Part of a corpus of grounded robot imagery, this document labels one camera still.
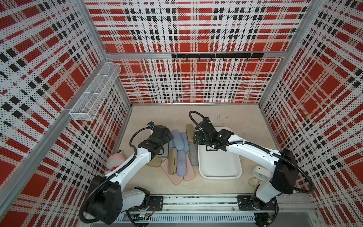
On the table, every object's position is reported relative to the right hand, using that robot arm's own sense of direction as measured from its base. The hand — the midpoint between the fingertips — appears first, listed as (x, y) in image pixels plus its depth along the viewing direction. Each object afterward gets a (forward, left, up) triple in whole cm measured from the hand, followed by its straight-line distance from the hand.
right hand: (200, 136), depth 82 cm
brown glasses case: (-11, +17, -8) cm, 22 cm away
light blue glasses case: (+4, +15, -12) cm, 19 cm away
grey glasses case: (-5, +4, -13) cm, 15 cm away
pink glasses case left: (-20, +15, -14) cm, 28 cm away
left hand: (+3, +21, -4) cm, 21 cm away
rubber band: (-23, -31, -17) cm, 42 cm away
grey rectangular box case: (-2, +23, -14) cm, 27 cm away
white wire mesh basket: (+24, +76, +3) cm, 80 cm away
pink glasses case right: (-17, +6, -14) cm, 23 cm away
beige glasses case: (-10, +28, -13) cm, 33 cm away
